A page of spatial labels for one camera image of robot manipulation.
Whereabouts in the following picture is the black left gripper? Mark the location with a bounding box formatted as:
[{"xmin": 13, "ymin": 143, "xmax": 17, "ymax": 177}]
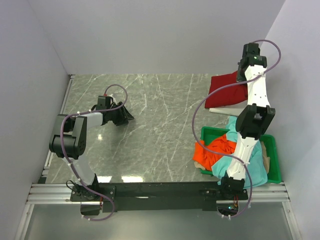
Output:
[{"xmin": 107, "ymin": 102, "xmax": 134, "ymax": 127}]

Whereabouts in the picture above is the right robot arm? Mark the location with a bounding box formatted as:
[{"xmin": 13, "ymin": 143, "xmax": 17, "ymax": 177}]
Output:
[{"xmin": 219, "ymin": 41, "xmax": 276, "ymax": 200}]

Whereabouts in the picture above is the green plastic bin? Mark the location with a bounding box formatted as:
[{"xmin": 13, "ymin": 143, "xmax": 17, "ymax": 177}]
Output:
[{"xmin": 200, "ymin": 126, "xmax": 282, "ymax": 184}]

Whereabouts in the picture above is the teal t shirt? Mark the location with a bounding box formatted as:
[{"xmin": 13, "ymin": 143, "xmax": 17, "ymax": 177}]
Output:
[{"xmin": 211, "ymin": 116, "xmax": 268, "ymax": 187}]

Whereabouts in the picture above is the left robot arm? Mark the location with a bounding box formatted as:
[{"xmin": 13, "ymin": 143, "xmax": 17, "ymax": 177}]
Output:
[{"xmin": 49, "ymin": 94, "xmax": 134, "ymax": 201}]

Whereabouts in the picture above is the red t shirt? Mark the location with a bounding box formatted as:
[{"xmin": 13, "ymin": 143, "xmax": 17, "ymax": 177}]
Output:
[{"xmin": 204, "ymin": 71, "xmax": 248, "ymax": 109}]

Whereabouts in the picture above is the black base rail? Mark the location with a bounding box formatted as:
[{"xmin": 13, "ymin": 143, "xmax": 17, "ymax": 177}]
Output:
[{"xmin": 70, "ymin": 181, "xmax": 248, "ymax": 215}]

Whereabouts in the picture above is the folded white t shirt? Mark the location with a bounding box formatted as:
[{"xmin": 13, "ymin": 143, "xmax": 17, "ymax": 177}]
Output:
[{"xmin": 209, "ymin": 102, "xmax": 247, "ymax": 117}]

